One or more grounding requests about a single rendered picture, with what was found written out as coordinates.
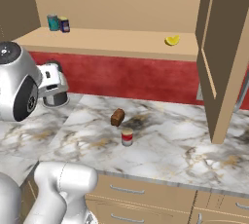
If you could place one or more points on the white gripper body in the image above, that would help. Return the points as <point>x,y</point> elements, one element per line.
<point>60,86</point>

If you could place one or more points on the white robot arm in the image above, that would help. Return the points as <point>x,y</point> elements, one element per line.
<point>19,82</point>

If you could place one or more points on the brown open cabinet door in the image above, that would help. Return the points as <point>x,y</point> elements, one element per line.
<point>17,12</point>

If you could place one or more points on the tan open cabinet door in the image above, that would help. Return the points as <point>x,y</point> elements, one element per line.
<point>223,56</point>

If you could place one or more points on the blue can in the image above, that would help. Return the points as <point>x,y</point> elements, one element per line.
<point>64,25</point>

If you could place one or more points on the teal can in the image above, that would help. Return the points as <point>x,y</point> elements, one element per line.
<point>53,22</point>

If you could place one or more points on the brown bread loaf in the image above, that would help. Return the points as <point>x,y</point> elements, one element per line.
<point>117,117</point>

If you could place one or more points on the red and white can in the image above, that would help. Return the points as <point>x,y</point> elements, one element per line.
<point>127,138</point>

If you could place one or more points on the yellow lemon wedge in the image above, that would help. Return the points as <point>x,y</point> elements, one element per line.
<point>172,41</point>

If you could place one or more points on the tan drawer front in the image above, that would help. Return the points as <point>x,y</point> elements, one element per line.
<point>152,194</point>
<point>97,213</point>
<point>223,206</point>

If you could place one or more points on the grey curved metal bar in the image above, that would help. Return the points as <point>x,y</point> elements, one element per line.
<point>242,93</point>

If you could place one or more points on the tan wall cabinet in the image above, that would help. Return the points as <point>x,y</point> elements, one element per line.
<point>110,41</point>

